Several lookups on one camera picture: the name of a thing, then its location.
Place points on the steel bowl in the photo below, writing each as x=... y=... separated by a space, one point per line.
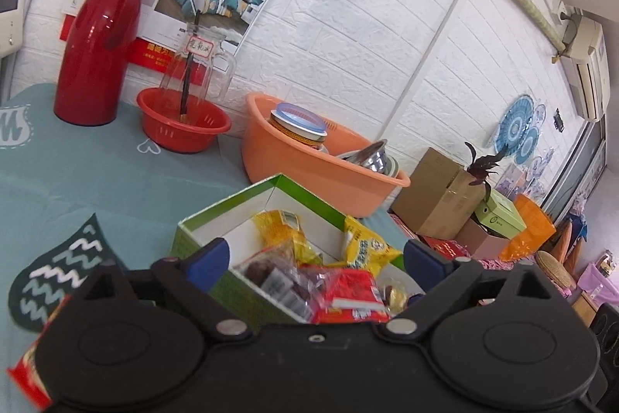
x=374 y=158

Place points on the teal tablecloth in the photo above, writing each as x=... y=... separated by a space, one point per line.
x=64 y=174

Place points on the blue decorative wall plate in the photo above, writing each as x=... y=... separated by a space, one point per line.
x=514 y=125

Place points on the orange plastic bag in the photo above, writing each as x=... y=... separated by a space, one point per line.
x=539 y=229

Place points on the clear glass pitcher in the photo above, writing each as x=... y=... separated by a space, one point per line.
x=200 y=66

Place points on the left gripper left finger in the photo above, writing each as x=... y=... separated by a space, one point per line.
x=188 y=282

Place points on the white air conditioner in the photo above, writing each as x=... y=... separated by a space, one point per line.
x=586 y=66

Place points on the red chips bag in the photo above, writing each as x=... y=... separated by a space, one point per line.
x=25 y=374

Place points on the brown cardboard box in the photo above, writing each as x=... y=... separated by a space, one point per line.
x=440 y=198

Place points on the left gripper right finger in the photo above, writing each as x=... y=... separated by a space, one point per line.
x=446 y=285

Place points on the round tin blue lid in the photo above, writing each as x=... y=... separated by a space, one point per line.
x=300 y=124

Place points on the green carton box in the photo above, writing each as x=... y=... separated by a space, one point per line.
x=499 y=215

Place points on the orange plastic basin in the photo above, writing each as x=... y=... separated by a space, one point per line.
x=351 y=189

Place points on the red checkered snack pack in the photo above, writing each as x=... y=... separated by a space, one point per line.
x=344 y=296

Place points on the green cardboard box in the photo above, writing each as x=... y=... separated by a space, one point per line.
x=323 y=226

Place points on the orange yellow snack bag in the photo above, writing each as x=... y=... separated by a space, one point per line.
x=281 y=230

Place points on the red thermos jug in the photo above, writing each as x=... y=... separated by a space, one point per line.
x=95 y=61

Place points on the small red plastic basket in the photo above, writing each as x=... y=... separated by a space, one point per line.
x=187 y=133

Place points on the dark red potted plant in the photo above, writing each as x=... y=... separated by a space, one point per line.
x=481 y=167

